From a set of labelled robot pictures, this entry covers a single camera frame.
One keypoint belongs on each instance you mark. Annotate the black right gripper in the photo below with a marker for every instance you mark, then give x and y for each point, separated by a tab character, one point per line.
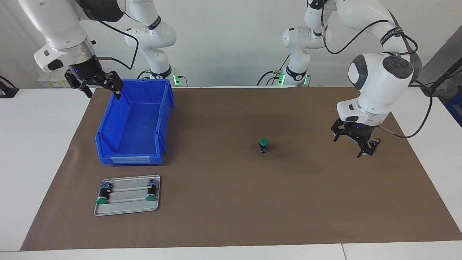
86	68

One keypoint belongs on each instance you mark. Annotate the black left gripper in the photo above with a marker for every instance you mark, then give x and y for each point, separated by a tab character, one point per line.
357	130

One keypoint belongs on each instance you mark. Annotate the green push button switch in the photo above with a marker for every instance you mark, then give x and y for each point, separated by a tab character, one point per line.
264	144
104	195
151	191

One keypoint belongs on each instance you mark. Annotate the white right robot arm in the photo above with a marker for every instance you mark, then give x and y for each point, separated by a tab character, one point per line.
57	21

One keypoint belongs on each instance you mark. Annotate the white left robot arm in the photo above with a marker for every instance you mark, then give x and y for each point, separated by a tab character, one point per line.
375	86

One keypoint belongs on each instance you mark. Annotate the white labelled box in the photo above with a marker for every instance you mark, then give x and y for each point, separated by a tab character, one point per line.
48	83

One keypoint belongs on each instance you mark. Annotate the blue plastic storage bin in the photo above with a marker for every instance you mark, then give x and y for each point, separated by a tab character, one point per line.
137	126

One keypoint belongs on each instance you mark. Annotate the blue crate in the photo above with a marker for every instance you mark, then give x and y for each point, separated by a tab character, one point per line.
455	108

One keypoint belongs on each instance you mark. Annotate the thin metal rod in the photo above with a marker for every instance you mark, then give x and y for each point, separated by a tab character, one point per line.
128	199
130	189

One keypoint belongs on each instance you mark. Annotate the black tripod pole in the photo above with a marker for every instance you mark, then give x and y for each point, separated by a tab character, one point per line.
445	74

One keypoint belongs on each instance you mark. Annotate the brown table mat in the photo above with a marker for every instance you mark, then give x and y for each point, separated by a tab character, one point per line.
252	202

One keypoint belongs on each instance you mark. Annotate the grey metal tray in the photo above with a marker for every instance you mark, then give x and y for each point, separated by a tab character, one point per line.
126	209

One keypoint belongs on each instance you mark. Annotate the black clamp mount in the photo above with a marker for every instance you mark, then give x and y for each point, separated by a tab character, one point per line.
7	90

